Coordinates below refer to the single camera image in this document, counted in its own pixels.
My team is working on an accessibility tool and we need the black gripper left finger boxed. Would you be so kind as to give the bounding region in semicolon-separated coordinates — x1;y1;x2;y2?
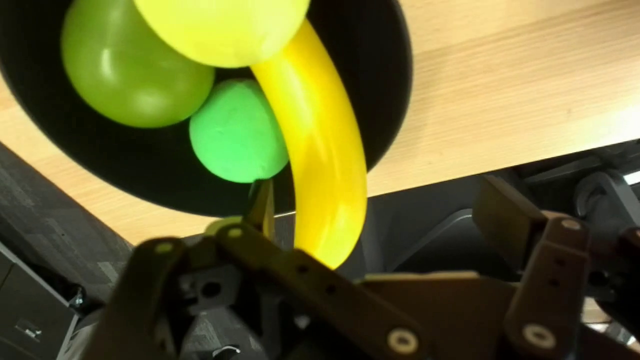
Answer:
81;178;432;360

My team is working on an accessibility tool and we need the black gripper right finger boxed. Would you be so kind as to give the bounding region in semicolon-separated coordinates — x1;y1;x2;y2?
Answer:
469;173;640;360

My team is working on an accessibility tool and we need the bright green round fruit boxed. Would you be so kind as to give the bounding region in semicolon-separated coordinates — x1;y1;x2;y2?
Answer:
187;77;292;185

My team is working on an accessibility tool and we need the yellow plastic banana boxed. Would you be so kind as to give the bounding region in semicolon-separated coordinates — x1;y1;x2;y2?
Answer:
250;17;369;271

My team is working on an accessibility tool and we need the olive green pear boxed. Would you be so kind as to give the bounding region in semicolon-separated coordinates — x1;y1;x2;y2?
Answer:
60;0;218;130

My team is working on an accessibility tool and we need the yellow round fruit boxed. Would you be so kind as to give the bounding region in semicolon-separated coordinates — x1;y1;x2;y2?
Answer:
132;0;311;69

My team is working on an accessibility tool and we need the black round bowl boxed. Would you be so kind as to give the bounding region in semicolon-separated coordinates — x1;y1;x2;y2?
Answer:
0;0;416;218

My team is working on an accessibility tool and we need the black equipment case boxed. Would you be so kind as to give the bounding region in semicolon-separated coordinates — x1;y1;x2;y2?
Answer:
0;241;79;360

